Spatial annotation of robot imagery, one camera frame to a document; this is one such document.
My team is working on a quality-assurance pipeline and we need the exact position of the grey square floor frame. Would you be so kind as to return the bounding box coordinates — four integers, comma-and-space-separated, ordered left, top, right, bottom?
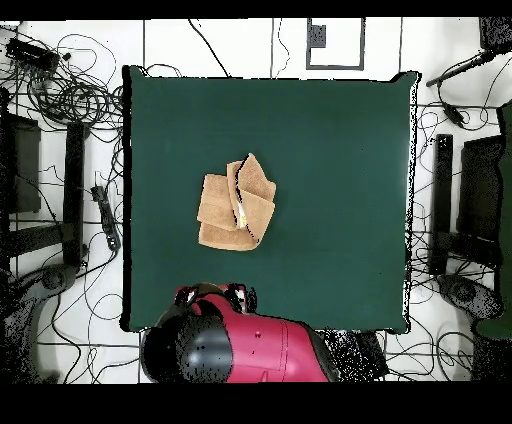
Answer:
306, 17, 366, 72

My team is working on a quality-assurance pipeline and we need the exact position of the dark green table cloth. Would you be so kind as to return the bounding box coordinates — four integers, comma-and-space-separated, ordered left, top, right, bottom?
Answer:
121, 64, 421, 334

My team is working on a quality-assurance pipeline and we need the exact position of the dark green fabric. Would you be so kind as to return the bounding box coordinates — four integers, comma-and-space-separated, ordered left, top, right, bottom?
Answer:
475, 101, 512, 341

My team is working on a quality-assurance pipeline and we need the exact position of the tangle of black cables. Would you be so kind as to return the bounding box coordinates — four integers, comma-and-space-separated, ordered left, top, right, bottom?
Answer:
0, 23, 125, 139

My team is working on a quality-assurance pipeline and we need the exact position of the black stand bar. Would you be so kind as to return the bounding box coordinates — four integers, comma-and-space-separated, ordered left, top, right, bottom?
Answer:
62, 121, 87, 267
429, 133, 454, 275

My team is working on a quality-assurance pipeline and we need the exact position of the tan terry towel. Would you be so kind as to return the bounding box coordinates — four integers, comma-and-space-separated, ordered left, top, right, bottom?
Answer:
196, 152, 278, 253

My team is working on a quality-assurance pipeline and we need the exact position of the black tripod pole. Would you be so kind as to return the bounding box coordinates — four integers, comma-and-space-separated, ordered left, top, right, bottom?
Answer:
425, 49, 497, 88

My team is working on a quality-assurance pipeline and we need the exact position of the black power strip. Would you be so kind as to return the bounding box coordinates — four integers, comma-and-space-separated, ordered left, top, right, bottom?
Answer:
90, 185, 122, 252

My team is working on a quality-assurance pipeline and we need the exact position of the dark flat panel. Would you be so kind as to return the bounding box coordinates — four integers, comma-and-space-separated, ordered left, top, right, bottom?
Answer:
0, 113, 42, 215
457, 135, 505, 241

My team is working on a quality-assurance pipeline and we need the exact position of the thin black cable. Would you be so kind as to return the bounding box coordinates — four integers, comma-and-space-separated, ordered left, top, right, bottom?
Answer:
187, 18, 232, 78

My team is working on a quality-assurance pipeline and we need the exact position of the black power adapter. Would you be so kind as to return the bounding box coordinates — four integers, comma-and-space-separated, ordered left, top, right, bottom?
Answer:
442, 102, 465, 128

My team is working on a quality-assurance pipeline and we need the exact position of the black speckled box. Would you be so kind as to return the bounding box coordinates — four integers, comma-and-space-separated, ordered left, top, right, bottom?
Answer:
478, 16, 512, 53

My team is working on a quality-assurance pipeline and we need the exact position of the dark pedestal leg with caster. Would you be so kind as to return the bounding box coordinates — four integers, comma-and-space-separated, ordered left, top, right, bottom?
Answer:
437, 273, 504, 321
0, 263, 77, 385

